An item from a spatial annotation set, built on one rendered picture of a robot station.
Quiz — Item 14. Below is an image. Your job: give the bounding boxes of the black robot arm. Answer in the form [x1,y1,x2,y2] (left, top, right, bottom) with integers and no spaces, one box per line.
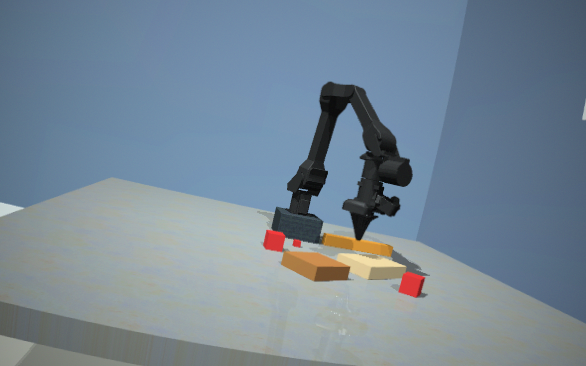
[285,82,413,217]

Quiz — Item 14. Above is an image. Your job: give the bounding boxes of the orange long bar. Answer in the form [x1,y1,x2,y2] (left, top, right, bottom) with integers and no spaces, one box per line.
[322,233,393,257]

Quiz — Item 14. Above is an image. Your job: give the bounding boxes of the brown flat square block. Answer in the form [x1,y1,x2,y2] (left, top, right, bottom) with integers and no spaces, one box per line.
[281,252,350,282]

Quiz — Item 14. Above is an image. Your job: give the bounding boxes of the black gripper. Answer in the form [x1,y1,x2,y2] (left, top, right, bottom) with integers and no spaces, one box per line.
[342,178,385,240]

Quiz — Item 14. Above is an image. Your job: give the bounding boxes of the red square block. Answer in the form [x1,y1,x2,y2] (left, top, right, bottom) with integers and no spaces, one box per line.
[263,230,286,252]
[399,272,425,298]

